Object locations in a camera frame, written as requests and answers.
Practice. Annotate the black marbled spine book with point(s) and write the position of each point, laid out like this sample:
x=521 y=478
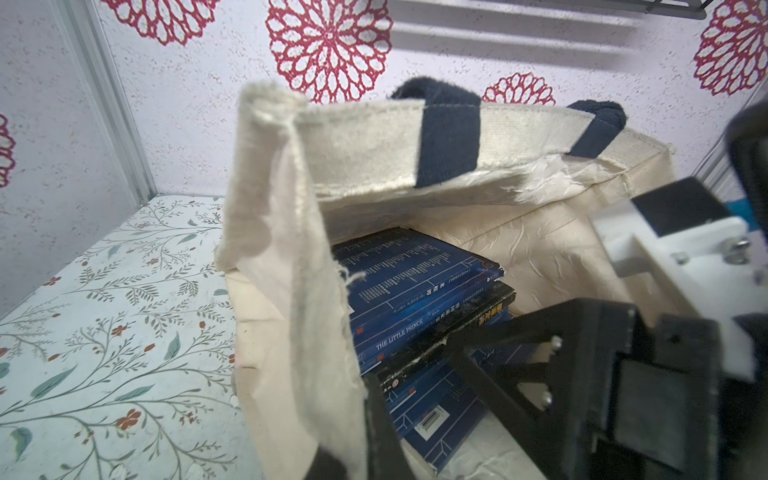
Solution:
x=426 y=348

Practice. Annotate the stack of blue books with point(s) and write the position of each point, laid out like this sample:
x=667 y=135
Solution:
x=405 y=281

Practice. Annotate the cream canvas tote bag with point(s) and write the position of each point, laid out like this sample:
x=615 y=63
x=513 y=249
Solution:
x=501 y=180

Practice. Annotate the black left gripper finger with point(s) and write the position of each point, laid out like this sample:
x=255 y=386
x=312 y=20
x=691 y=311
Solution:
x=385 y=458

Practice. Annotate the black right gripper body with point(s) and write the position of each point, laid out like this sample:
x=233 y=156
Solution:
x=590 y=392

